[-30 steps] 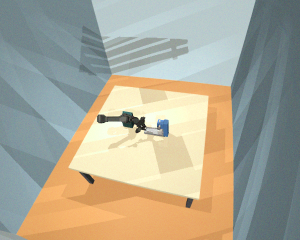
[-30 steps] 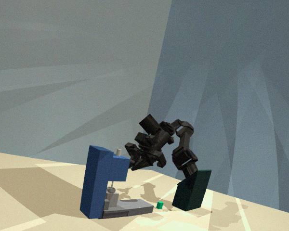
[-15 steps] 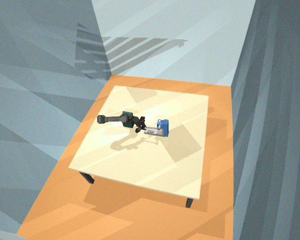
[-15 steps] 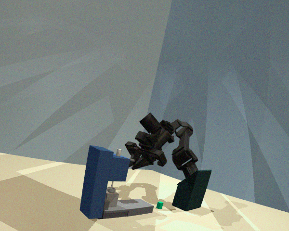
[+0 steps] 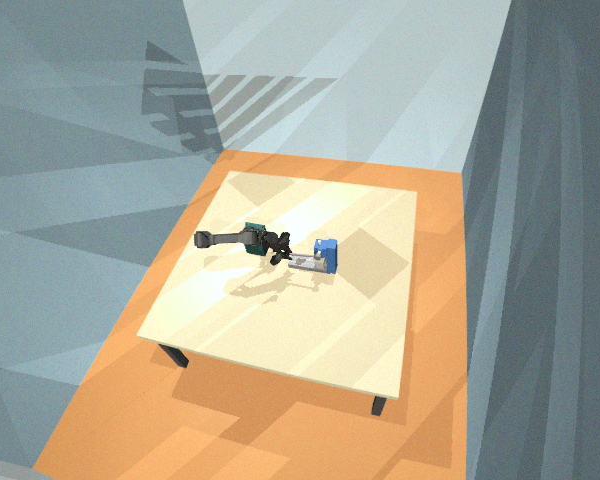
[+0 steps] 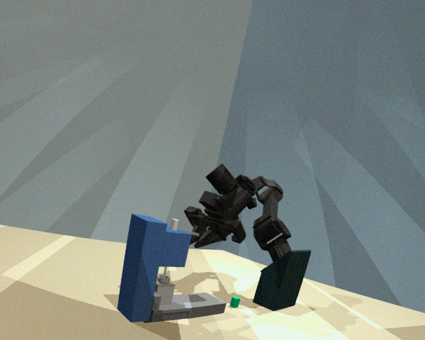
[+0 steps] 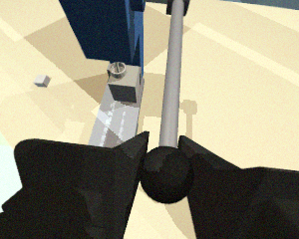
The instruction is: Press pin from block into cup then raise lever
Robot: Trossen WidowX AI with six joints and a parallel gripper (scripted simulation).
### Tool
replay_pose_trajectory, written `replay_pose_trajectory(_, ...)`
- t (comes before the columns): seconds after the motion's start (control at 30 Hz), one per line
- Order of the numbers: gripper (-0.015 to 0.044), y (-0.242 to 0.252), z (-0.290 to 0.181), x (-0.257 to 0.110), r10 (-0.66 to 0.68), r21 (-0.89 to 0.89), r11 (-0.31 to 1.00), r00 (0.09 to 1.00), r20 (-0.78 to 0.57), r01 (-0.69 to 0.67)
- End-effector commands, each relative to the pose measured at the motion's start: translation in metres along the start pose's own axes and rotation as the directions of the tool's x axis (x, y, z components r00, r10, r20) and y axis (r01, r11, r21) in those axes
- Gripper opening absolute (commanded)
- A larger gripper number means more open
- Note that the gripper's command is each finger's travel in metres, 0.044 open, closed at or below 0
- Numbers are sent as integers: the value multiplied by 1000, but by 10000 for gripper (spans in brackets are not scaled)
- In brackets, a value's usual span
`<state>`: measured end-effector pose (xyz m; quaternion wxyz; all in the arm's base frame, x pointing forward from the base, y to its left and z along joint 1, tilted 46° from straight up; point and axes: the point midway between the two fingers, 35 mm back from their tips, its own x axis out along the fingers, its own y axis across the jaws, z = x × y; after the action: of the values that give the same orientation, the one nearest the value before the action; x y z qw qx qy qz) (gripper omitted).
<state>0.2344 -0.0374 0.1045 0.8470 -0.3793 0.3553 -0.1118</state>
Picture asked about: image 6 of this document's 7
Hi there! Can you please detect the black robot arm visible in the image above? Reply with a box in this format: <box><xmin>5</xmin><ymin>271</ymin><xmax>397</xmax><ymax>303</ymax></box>
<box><xmin>199</xmin><ymin>164</ymin><xmax>291</xmax><ymax>262</ymax></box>

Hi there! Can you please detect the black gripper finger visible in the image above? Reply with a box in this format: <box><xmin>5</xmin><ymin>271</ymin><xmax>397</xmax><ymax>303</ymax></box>
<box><xmin>194</xmin><ymin>221</ymin><xmax>227</xmax><ymax>248</ymax></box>
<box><xmin>189</xmin><ymin>215</ymin><xmax>207</xmax><ymax>245</ymax></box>

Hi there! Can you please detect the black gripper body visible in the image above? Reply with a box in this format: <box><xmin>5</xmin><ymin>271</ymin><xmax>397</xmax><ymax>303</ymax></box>
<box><xmin>184</xmin><ymin>200</ymin><xmax>246</xmax><ymax>244</ymax></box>

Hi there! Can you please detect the teal block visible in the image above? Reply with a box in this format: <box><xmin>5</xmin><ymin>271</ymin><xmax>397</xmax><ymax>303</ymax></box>
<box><xmin>230</xmin><ymin>297</ymin><xmax>240</xmax><ymax>308</ymax></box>

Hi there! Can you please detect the tan block with round hole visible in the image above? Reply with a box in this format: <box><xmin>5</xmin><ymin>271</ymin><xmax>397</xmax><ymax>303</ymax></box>
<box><xmin>155</xmin><ymin>280</ymin><xmax>175</xmax><ymax>305</ymax></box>

